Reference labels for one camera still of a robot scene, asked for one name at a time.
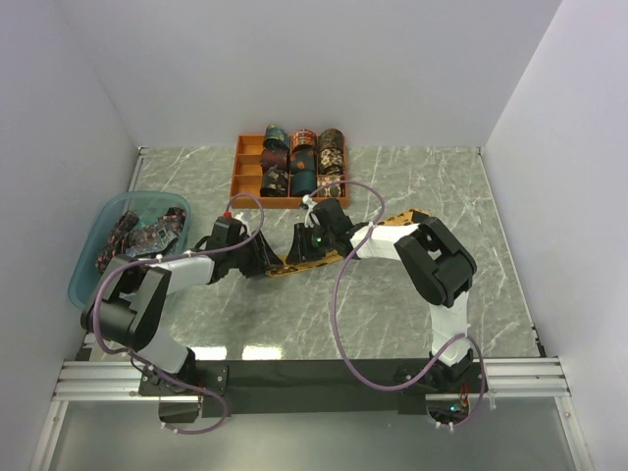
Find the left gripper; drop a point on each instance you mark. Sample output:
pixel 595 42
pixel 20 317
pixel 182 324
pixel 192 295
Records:
pixel 264 257

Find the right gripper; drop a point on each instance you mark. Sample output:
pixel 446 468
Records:
pixel 300 249

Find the yellow beetle print tie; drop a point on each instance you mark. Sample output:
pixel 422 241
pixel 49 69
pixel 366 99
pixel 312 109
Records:
pixel 304 265

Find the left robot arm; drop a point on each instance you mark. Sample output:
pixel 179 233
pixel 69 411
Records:
pixel 126 307

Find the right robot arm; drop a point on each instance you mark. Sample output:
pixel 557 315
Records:
pixel 438 265

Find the red green paisley rolled tie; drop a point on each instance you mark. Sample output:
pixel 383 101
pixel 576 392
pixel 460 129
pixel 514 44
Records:
pixel 330 186

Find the teal plain rolled tie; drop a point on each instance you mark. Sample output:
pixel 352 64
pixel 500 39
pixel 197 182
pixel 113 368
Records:
pixel 302 183

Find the black gold rolled tie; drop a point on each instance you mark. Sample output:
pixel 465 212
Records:
pixel 274 183

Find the brown floral rolled tie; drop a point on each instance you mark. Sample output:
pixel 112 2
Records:
pixel 330 162

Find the maroon rolled tie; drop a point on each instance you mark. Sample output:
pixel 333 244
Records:
pixel 270 158

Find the red patterned rolled tie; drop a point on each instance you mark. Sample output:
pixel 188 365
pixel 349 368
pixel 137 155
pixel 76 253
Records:
pixel 304 138

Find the brown patterned rolled tie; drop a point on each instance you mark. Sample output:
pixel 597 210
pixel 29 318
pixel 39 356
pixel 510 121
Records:
pixel 330 139

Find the dark green rolled tie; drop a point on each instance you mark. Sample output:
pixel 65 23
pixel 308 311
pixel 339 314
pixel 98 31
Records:
pixel 276 137

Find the dark floral tie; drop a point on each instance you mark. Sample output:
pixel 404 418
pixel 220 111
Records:
pixel 160 238

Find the teal plastic basin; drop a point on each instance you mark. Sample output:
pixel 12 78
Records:
pixel 148 207

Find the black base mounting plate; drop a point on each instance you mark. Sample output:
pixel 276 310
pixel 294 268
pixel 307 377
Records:
pixel 312 386

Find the black red dotted tie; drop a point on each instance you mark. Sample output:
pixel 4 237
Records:
pixel 117 240

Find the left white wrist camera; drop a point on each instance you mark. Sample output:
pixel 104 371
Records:
pixel 244 217

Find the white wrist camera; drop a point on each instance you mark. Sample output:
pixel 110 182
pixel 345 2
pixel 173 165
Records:
pixel 244 217
pixel 308 204

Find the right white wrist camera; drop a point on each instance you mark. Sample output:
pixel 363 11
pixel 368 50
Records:
pixel 308 204

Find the aluminium rail frame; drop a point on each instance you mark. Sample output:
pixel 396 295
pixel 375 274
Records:
pixel 98 421

